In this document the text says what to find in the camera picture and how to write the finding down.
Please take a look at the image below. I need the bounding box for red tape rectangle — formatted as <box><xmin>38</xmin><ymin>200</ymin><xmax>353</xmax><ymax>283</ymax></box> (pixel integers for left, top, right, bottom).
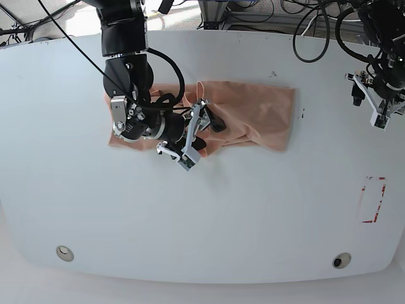
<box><xmin>358</xmin><ymin>177</ymin><xmax>387</xmax><ymax>224</ymax></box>

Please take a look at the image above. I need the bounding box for table grommet hole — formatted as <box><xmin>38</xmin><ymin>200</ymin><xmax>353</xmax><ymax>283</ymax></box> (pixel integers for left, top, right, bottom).
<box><xmin>56</xmin><ymin>246</ymin><xmax>74</xmax><ymax>262</ymax></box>
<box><xmin>332</xmin><ymin>253</ymin><xmax>351</xmax><ymax>269</ymax></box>

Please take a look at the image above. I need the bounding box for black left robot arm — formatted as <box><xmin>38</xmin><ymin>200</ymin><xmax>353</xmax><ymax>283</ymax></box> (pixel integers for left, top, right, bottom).
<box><xmin>335</xmin><ymin>0</ymin><xmax>404</xmax><ymax>130</ymax></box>

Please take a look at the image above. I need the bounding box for right table grommet hole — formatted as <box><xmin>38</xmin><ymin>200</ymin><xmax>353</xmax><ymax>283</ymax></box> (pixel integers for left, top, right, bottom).
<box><xmin>332</xmin><ymin>253</ymin><xmax>351</xmax><ymax>269</ymax></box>

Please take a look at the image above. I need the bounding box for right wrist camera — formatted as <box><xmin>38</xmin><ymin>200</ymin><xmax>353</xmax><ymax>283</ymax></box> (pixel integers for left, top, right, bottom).
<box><xmin>178</xmin><ymin>154</ymin><xmax>201</xmax><ymax>171</ymax></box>

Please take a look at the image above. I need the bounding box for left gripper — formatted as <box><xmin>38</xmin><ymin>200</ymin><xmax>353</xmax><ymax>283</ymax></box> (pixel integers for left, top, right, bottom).
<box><xmin>345</xmin><ymin>71</ymin><xmax>404</xmax><ymax>119</ymax></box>

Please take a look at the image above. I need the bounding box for peach T-shirt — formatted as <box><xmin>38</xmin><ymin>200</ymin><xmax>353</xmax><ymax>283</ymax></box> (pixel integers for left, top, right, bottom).
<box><xmin>103</xmin><ymin>80</ymin><xmax>296</xmax><ymax>159</ymax></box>

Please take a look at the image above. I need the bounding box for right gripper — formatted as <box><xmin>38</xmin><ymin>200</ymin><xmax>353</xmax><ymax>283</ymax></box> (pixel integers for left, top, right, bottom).
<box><xmin>110</xmin><ymin>96</ymin><xmax>226</xmax><ymax>163</ymax></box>

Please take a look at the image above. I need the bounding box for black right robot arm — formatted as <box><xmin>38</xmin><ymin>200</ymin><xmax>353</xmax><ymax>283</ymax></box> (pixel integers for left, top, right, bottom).
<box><xmin>88</xmin><ymin>1</ymin><xmax>226</xmax><ymax>170</ymax></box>

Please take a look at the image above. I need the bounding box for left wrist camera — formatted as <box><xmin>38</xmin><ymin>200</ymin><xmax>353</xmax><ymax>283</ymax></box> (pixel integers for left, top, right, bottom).
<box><xmin>370</xmin><ymin>112</ymin><xmax>390</xmax><ymax>131</ymax></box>

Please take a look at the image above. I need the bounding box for left table grommet hole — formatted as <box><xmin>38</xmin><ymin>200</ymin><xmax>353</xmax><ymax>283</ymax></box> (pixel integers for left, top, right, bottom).
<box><xmin>56</xmin><ymin>246</ymin><xmax>74</xmax><ymax>262</ymax></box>

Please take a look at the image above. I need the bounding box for aluminium frame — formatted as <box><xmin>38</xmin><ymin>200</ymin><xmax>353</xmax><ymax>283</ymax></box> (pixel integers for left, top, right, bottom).
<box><xmin>198</xmin><ymin>1</ymin><xmax>231</xmax><ymax>30</ymax></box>

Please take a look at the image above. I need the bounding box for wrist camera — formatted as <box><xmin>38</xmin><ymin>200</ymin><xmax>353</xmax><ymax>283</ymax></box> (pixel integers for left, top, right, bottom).
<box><xmin>370</xmin><ymin>112</ymin><xmax>390</xmax><ymax>131</ymax></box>
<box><xmin>178</xmin><ymin>154</ymin><xmax>201</xmax><ymax>171</ymax></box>

